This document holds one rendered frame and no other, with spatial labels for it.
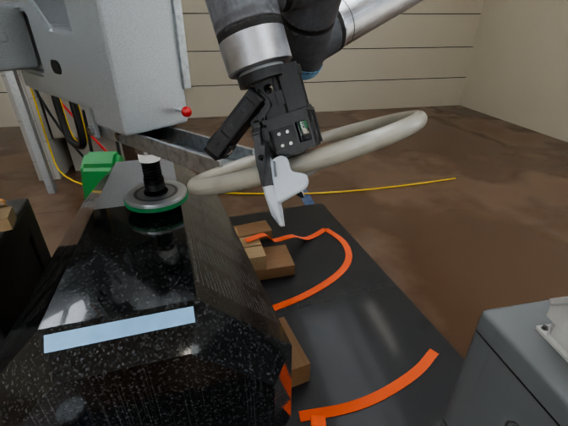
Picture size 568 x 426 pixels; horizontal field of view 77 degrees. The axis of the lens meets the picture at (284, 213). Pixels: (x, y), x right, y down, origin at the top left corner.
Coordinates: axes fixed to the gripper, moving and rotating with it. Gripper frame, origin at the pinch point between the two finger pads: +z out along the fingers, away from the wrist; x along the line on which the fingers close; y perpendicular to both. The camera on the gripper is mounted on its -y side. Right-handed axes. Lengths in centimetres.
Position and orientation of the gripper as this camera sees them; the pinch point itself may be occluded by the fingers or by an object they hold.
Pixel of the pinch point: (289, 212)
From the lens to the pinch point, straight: 53.3
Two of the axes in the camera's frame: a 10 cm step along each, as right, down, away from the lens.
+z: 2.9, 9.3, 2.3
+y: 9.3, -2.2, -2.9
